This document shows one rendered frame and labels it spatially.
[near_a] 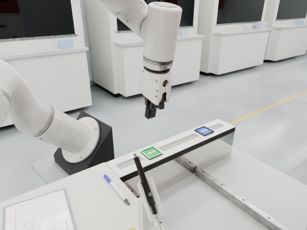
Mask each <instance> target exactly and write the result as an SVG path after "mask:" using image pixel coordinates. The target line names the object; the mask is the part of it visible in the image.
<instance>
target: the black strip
mask: <svg viewBox="0 0 307 230"><path fill-rule="evenodd" d="M234 131H235V127H234V128H232V129H230V130H227V131H225V132H223V133H220V134H218V135H216V136H213V137H211V138H209V139H207V140H204V141H202V142H200V143H197V144H195V145H193V146H191V147H189V148H186V149H184V150H182V151H180V152H177V153H175V154H173V155H171V156H168V157H166V158H164V159H161V160H159V161H157V162H154V163H152V164H150V165H148V166H145V167H143V170H144V172H147V171H149V170H151V169H153V168H155V167H158V166H160V165H162V164H164V163H167V162H169V161H171V160H173V159H175V158H178V157H180V156H182V155H184V154H186V153H189V152H191V151H193V150H195V149H197V148H199V147H201V146H204V145H206V144H208V143H210V142H212V141H215V140H217V139H219V138H221V137H223V136H226V135H228V134H230V133H232V132H234ZM138 175H139V174H138V171H137V170H136V171H134V172H132V173H130V174H127V175H125V176H123V177H121V178H120V179H121V181H122V182H125V181H127V180H129V179H131V178H134V177H136V176H138Z"/></svg>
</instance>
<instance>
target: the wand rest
mask: <svg viewBox="0 0 307 230"><path fill-rule="evenodd" d="M147 182H148V184H149V187H150V190H151V193H152V196H153V198H154V201H155V208H156V210H157V216H158V217H159V216H162V215H165V211H164V208H163V206H162V203H161V200H160V197H159V194H158V191H157V189H156V186H155V183H154V180H153V177H151V178H147ZM137 187H138V190H139V192H140V195H141V197H140V198H138V226H139V228H140V229H141V230H148V229H149V228H151V227H153V225H154V219H155V218H156V215H155V214H154V213H153V210H152V207H151V206H150V205H149V202H148V199H147V196H146V193H145V191H144V188H143V185H142V182H141V181H140V182H139V183H138V184H137Z"/></svg>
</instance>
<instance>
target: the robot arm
mask: <svg viewBox="0 0 307 230"><path fill-rule="evenodd" d="M98 1H99V2H101V3H102V4H103V5H104V6H105V7H106V8H108V10H109V11H110V12H111V13H112V14H113V15H115V16H116V17H117V18H118V19H119V20H120V21H122V22H123V23H124V24H125V25H126V26H128V27H129V28H130V29H131V30H132V31H134V32H135V33H136V34H137V35H139V36H140V37H141V38H142V39H143V40H144V49H143V62H142V63H143V68H142V73H141V78H140V85H139V90H140V92H141V93H142V95H143V96H144V98H145V105H146V109H145V117H146V118H147V119H151V118H154V117H155V116H156V109H157V108H158V109H160V110H162V109H164V102H166V103H168V102H169V99H170V92H171V81H172V78H171V72H170V69H171V68H172V65H173V60H174V55H175V48H176V43H177V37H178V32H179V27H180V20H181V14H182V8H181V7H179V6H178V5H175V4H171V3H167V2H152V3H150V4H149V5H147V4H146V3H145V1H144V0H98ZM8 113H9V115H10V117H11V119H12V121H13V123H14V125H15V127H16V128H17V129H18V130H19V131H21V132H22V133H24V134H27V135H29V136H32V137H34V138H37V139H39V140H41V141H44V142H46V143H49V144H51V145H54V146H56V147H59V148H61V149H62V154H63V157H64V158H65V160H66V161H68V162H71V163H79V162H81V161H83V160H85V159H86V158H87V157H88V156H89V155H90V154H91V153H92V152H93V150H94V149H95V147H96V145H97V142H98V140H99V135H100V128H99V125H98V123H97V121H96V120H95V119H93V118H91V117H84V118H81V119H79V120H76V119H75V118H73V117H71V116H69V115H67V114H66V113H64V112H62V111H60V110H58V109H56V108H55V107H53V106H51V105H49V104H48V103H46V102H44V101H42V100H41V99H39V98H38V97H37V96H36V95H35V94H34V92H33V90H32V89H31V87H30V86H29V84H28V83H27V82H26V80H25V79H24V78H23V76H22V75H21V74H20V73H19V72H18V71H17V70H16V69H15V68H14V67H13V66H12V65H10V64H9V63H7V62H6V61H4V60H1V59H0V127H1V126H2V125H3V124H4V122H5V121H6V119H7V116H8Z"/></svg>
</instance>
